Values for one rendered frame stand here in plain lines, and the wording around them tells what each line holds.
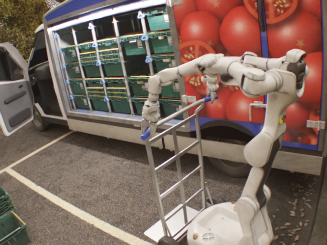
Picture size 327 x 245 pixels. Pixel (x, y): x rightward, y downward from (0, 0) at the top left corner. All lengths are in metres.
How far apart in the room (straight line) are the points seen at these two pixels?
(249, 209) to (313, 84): 1.26
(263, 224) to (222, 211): 0.46
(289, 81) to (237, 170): 2.09
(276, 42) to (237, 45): 0.36
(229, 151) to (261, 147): 1.54
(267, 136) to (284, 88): 0.28
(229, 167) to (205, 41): 1.49
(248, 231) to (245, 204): 0.23
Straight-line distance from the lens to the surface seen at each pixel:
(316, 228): 2.60
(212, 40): 2.61
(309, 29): 2.37
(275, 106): 1.36
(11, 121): 5.26
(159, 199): 2.08
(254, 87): 1.14
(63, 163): 4.42
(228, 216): 2.29
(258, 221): 1.94
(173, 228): 2.67
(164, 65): 3.18
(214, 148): 3.03
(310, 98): 2.49
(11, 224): 3.32
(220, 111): 2.79
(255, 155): 1.48
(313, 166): 2.79
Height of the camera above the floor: 1.89
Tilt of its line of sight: 23 degrees down
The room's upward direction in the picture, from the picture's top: 10 degrees counter-clockwise
